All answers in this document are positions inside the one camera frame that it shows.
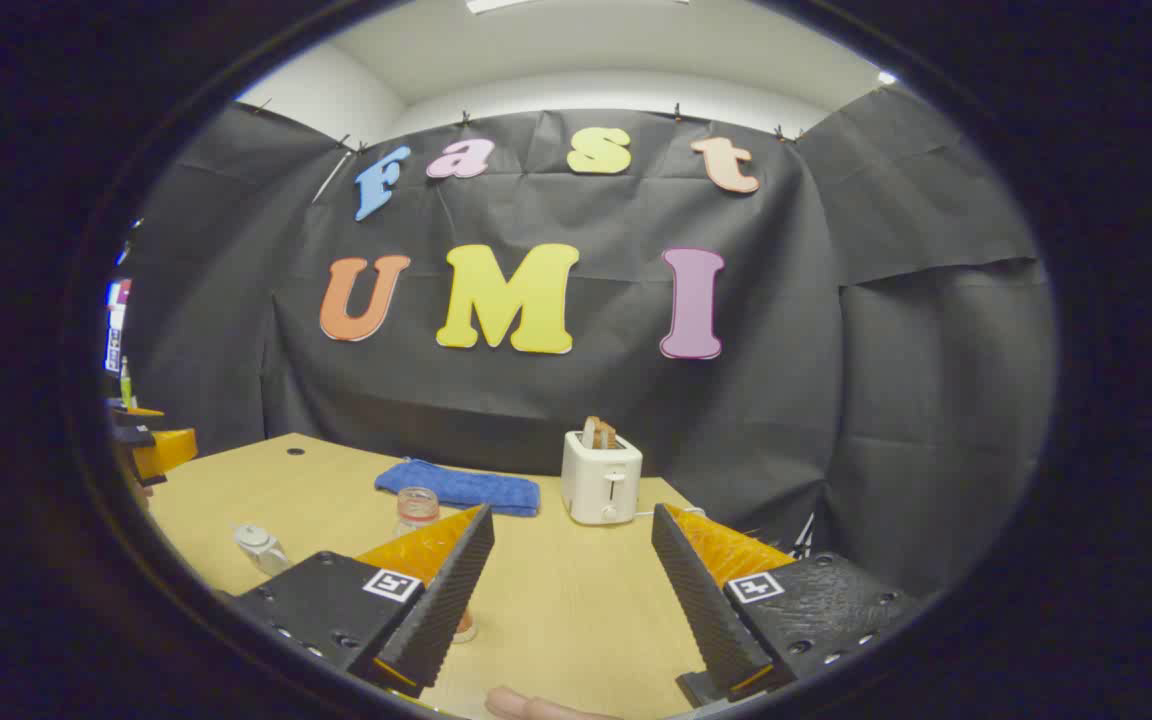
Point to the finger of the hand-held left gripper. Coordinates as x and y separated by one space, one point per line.
168 450

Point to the white teacup lid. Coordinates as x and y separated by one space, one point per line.
253 537

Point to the clear water bottle red label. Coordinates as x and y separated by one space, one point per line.
417 510

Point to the toasted bread slice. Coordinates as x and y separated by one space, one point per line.
599 434

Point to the black backdrop cloth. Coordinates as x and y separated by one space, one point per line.
536 400

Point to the computer monitor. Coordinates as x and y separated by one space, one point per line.
116 325

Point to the green drink bottle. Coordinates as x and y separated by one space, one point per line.
125 385

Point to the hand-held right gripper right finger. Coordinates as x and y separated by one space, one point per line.
701 600

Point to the blue towel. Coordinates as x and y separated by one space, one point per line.
466 488

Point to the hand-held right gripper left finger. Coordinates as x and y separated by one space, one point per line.
436 610

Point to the white teacup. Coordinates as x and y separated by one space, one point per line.
271 558

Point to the white toaster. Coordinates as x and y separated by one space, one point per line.
601 485

